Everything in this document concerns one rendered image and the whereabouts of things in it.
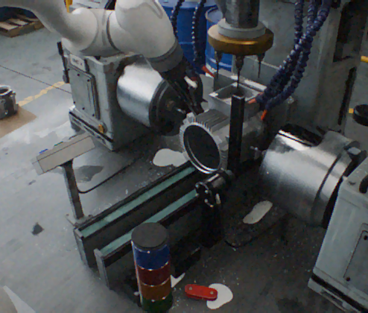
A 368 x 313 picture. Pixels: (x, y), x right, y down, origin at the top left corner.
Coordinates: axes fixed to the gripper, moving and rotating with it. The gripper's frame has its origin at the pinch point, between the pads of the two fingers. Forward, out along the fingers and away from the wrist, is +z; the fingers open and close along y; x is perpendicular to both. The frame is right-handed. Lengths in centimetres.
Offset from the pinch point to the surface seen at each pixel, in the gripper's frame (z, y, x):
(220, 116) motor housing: 2.0, -7.4, -1.6
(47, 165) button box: -16.0, 13.6, 39.5
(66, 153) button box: -13.2, 14.0, 33.7
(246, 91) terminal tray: 6.6, -5.7, -14.7
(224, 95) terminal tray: 5.4, -1.3, -9.7
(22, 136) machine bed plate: 13, 74, 40
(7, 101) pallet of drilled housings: 77, 217, 33
